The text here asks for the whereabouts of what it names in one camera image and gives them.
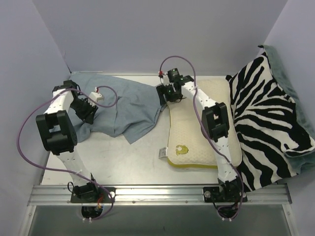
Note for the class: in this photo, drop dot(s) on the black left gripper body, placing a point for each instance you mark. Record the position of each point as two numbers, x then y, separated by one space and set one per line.
86 110

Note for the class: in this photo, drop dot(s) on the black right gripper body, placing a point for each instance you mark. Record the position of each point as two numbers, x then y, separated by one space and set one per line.
162 94

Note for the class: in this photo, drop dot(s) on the grey-blue pillowcase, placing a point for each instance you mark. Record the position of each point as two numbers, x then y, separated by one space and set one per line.
129 108

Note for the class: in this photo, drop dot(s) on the cream yellow-edged pillow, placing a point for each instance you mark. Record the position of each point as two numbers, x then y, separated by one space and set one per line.
187 147

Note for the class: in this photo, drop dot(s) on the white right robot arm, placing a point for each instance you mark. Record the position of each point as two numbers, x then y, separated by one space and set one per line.
213 119

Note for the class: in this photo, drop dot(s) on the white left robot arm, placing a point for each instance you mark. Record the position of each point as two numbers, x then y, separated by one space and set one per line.
59 136

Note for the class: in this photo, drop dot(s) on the zebra print cushion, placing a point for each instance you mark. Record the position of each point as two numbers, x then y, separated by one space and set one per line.
275 143

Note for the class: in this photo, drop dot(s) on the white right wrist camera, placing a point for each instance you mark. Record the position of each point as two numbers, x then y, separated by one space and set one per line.
163 78

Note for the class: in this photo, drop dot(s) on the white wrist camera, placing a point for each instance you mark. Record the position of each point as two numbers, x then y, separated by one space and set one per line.
96 96
163 78

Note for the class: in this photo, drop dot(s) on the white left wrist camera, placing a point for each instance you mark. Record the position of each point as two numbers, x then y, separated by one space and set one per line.
96 96

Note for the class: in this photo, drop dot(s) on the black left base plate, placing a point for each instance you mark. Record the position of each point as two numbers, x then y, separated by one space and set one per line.
108 194

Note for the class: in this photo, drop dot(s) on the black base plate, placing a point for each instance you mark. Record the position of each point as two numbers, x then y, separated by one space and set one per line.
108 194
221 194

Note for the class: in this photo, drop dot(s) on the aluminium mounting rail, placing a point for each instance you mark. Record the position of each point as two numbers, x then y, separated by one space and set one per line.
159 195

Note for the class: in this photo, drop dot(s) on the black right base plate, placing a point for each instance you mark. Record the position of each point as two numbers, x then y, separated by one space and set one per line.
221 194

